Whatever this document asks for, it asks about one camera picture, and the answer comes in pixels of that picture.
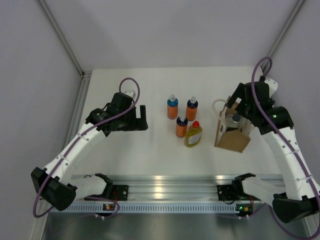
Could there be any clear bottle dark cap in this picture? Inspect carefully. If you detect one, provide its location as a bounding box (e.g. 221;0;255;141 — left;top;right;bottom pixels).
225;114;243;132

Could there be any light blue top pump bottle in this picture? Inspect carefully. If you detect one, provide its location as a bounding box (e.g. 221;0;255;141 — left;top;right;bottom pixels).
167;94;179;120

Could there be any dark blue pump bottle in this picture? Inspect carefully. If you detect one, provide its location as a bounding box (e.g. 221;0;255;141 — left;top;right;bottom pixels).
175;116;188;138
185;96;199;121

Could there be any yellow dish soap red cap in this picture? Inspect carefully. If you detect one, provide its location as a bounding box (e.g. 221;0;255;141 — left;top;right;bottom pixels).
184;121;203;148

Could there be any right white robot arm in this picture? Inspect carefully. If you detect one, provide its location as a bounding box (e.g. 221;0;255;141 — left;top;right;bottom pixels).
226;80;320;223

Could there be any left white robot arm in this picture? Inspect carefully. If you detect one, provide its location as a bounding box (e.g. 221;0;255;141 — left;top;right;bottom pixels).
31;92;148;211

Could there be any jute canvas tote bag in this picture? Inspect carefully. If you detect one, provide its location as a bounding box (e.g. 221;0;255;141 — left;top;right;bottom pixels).
211;98;254;153

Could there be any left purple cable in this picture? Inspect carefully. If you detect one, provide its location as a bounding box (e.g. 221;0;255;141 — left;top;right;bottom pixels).
32;77;141;219

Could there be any purple cable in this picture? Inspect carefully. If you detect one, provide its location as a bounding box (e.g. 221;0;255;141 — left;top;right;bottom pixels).
250;56;317;238
32;77;141;219

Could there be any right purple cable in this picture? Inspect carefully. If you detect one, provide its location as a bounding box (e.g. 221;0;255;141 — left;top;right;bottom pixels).
250;56;317;238

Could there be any right aluminium frame post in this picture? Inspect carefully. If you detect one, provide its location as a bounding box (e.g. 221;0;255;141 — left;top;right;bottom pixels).
265;0;308;59

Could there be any aluminium frame post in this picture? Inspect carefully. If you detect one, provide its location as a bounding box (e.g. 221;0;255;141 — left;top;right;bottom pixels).
265;0;308;59
37;0;87;77

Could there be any left aluminium frame post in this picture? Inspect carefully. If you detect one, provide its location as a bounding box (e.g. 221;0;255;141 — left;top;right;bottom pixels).
37;0;87;77

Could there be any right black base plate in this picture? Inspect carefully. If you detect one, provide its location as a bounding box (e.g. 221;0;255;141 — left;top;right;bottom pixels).
216;184;260;202

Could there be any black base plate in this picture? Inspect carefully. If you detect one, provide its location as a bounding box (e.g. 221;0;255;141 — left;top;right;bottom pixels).
109;185;129;202
216;184;260;202

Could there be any aluminium mounting rail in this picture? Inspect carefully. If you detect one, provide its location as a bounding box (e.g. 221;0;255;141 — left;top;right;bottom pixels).
62;174;313;204

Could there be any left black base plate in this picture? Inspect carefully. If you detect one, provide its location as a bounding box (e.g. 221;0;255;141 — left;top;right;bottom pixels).
109;185;129;202

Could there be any white slotted cable duct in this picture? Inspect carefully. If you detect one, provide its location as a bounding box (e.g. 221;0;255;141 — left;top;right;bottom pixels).
65;203;240;214

